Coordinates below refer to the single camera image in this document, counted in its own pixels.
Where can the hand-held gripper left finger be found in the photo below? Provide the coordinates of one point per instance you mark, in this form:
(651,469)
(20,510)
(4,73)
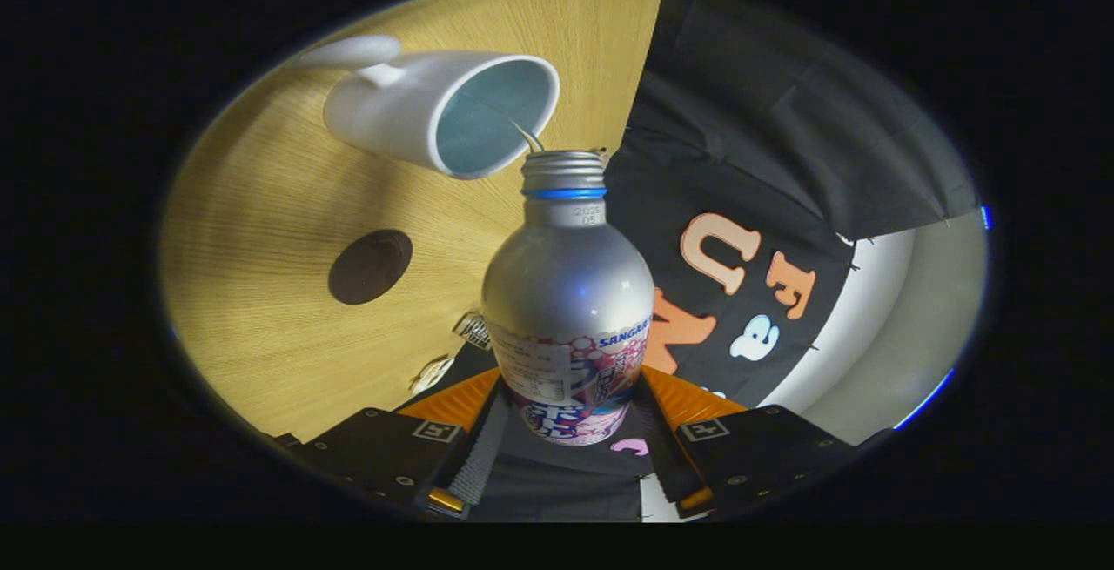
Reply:
(479,457)

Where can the dark brown round coaster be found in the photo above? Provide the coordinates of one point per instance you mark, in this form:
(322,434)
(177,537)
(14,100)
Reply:
(370,267)

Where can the black backdrop cloth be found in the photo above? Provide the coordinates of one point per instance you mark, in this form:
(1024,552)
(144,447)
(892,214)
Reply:
(766,117)

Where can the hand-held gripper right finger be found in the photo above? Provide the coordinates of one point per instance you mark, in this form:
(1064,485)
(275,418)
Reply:
(666,457)

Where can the silver juice bottle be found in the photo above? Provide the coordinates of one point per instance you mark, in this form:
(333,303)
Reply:
(566,283)

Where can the white divided dish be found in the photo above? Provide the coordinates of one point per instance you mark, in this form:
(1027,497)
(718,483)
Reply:
(432,372)

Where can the white cup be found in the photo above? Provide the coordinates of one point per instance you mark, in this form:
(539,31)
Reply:
(383,113)

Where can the wooden table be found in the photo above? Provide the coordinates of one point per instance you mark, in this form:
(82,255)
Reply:
(261,231)

